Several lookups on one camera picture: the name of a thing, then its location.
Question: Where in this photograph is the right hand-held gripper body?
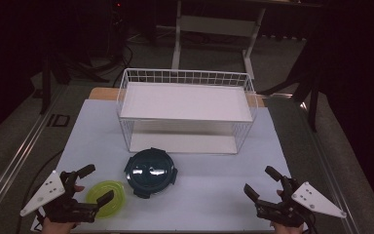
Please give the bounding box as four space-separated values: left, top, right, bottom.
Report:
255 175 348 228

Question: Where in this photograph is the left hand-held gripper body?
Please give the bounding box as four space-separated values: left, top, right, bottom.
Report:
19 170 100 225

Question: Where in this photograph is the green round container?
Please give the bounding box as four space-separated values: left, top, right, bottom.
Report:
85 179 127 219

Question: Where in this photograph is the dark blue round lidded container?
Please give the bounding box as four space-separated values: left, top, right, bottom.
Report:
124 147 179 200

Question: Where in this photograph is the white wire shelf rack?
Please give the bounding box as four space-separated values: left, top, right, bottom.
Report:
116 67 259 156

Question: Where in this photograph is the person's right hand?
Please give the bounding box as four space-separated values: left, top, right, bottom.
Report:
270 220 307 234

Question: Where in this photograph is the person's left hand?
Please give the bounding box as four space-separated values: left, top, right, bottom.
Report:
41 216 82 234

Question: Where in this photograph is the black floor plate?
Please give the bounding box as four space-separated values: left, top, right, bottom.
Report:
46 113 71 129

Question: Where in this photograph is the white table mat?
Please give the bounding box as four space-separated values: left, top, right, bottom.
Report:
30 98 310 233

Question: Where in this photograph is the wooden table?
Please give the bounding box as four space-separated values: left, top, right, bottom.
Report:
88 87 267 108

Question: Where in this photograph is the black metal stand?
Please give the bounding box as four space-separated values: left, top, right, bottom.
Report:
258 48 323 133
38 53 111 115

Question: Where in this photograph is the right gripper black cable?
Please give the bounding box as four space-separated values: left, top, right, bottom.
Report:
300 213 318 234

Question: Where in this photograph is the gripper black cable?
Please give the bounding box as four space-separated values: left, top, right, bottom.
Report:
34 209 47 229
300 213 318 234

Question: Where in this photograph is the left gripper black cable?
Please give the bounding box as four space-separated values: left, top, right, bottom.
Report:
34 209 47 229

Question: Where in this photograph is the black floor cable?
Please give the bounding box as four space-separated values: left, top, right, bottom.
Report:
15 147 64 234

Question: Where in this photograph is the aluminium floor rail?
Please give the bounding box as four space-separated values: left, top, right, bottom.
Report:
299 100 362 234
0 83 70 226

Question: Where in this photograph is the black cable bundle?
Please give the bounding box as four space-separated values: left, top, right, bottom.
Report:
108 13 134 88

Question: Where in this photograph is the white desk frame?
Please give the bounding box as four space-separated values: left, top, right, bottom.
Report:
170 0 267 81

